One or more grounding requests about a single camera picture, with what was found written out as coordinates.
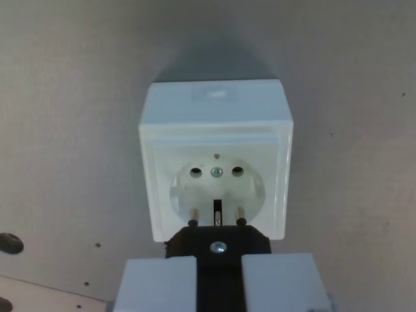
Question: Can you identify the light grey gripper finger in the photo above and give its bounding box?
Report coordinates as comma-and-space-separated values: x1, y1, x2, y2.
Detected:
241, 253, 331, 312
113, 255, 198, 312

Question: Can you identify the black two-pin power plug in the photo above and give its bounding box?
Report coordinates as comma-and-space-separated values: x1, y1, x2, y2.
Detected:
164, 207, 272, 312

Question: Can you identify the white wall socket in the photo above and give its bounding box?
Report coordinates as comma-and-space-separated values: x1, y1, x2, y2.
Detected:
137, 78, 296, 243

